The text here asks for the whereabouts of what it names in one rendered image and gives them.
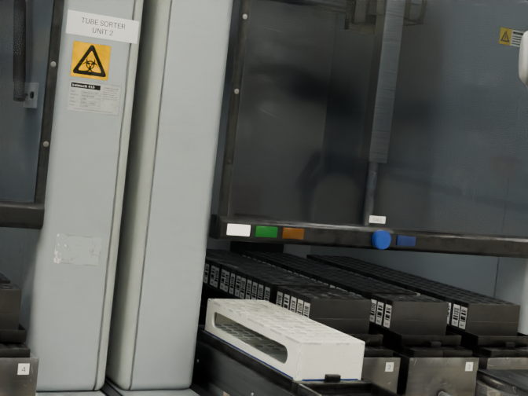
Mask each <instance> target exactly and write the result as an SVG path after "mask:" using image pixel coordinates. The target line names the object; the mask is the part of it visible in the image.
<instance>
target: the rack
mask: <svg viewBox="0 0 528 396"><path fill-rule="evenodd" d="M205 330H206V331H208V332H210V333H212V334H214V335H215V336H217V337H219V338H221V339H223V340H225V341H226V342H228V343H231V344H232V345H234V346H235V347H238V348H240V349H241V350H243V351H245V352H247V353H249V354H250V355H252V356H254V357H256V358H258V359H260V360H261V361H264V362H265V363H267V364H269V365H271V366H273V367H274V368H276V369H278V370H280V371H282V372H284V373H286V374H288V375H289V376H291V377H293V379H294V380H318V379H324V378H325V374H339V375H341V379H359V380H360V379H361V371H362V365H363V357H364V350H365V342H364V341H361V340H359V339H356V338H354V337H352V336H350V335H347V334H345V333H342V332H339V331H337V330H335V329H333V328H330V327H328V326H326V325H323V324H321V323H318V322H316V321H313V320H311V319H309V318H307V317H304V316H302V315H299V314H297V313H294V312H292V311H290V310H287V309H285V308H283V307H280V306H278V305H275V304H273V303H271V302H268V301H266V300H257V299H208V300H207V314H206V321H205V329H204V331H205Z"/></svg>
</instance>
